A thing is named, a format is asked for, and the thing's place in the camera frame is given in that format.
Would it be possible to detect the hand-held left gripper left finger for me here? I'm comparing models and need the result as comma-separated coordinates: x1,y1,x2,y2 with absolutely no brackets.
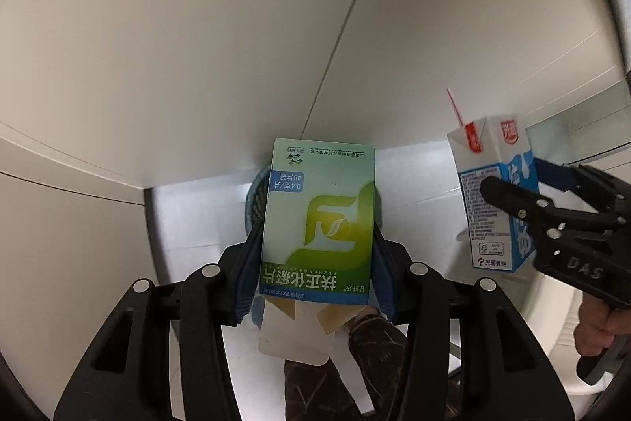
59,224,268,421

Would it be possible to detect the green and white medicine box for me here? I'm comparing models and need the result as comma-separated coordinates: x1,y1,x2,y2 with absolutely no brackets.
256,137,378,365

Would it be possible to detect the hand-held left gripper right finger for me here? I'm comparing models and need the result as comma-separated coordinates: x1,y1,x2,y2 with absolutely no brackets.
370,224,576,421

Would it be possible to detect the person's right hand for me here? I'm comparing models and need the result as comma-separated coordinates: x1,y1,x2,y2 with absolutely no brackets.
574,292,631,356

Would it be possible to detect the person's right leg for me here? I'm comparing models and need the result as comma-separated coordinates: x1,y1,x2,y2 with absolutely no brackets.
346,307,412,419

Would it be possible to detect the person's left leg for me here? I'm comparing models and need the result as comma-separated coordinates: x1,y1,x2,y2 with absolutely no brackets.
283,352,348,421

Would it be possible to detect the red striped straw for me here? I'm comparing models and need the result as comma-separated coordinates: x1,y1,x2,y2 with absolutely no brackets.
446,88,467,129

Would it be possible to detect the person's leg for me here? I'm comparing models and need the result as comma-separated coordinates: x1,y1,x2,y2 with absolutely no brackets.
283,352,348,421
346,307,412,419

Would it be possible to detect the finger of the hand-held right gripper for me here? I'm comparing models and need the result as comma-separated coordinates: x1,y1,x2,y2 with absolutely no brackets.
535,156,628,215
480,176,569,255

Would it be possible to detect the blue and white milk carton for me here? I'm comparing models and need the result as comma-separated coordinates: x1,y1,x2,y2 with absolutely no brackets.
446,115,540,274

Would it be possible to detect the black mesh trash basket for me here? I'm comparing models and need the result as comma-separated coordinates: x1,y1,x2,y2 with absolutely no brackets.
243,167,272,237

